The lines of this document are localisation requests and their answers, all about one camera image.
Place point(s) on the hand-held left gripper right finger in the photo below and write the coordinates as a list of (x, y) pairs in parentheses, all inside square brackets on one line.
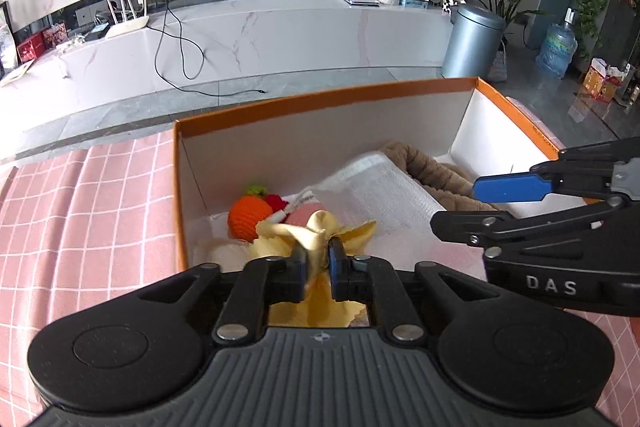
[(336, 272)]

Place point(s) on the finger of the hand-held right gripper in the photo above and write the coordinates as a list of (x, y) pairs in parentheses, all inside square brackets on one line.
[(465, 224), (507, 188)]

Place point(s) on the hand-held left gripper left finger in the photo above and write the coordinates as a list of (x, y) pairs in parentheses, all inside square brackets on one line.
[(300, 274)]

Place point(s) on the yellow cloth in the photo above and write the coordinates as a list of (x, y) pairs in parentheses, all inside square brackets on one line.
[(317, 227)]

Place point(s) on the pink red crochet toy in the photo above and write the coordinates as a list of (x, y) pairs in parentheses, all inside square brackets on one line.
[(305, 214)]

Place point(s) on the brown towel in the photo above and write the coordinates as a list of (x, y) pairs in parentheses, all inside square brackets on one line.
[(430, 169)]

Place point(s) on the orange crochet fruit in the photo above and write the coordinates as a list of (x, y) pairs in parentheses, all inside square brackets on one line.
[(247, 217)]

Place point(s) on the orange cardboard box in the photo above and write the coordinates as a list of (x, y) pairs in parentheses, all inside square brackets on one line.
[(325, 112)]

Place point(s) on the white waffle towel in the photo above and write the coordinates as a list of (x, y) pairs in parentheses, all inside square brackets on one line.
[(390, 207)]

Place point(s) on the cream cloth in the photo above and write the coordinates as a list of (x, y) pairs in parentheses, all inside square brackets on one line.
[(220, 254)]

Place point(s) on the woven plant basket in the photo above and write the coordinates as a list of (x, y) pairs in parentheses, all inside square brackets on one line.
[(499, 64)]

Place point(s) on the red patterned carton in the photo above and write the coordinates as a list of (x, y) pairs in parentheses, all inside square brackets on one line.
[(602, 82)]

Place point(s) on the blue water jug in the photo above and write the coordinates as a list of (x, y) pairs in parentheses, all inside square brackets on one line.
[(556, 49)]

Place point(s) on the silver trash can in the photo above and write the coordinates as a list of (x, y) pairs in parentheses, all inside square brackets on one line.
[(472, 42)]

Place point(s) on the dark cabinet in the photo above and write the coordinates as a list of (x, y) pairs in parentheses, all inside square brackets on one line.
[(627, 37)]

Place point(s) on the black white patterned figurine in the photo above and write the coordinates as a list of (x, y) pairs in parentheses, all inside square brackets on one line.
[(452, 2)]

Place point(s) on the flat blue box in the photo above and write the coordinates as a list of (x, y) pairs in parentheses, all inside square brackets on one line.
[(414, 3)]

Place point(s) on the pink checked tablecloth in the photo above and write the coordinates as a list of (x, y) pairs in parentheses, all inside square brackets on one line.
[(100, 217)]

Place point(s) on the white marble television console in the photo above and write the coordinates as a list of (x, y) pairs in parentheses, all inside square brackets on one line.
[(300, 37)]

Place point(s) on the white router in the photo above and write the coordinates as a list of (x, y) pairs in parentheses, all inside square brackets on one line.
[(127, 27)]

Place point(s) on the black set-top box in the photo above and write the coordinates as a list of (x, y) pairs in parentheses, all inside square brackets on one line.
[(96, 33)]

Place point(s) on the pink patterned box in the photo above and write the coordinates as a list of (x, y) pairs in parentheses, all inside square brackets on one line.
[(55, 35)]

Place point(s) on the yellow envelope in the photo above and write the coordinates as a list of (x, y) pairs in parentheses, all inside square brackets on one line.
[(17, 73)]

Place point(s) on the red gift box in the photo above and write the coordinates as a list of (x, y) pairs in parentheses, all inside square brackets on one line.
[(31, 48)]

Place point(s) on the black picture frame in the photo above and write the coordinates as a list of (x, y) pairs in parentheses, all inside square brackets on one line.
[(6, 42)]

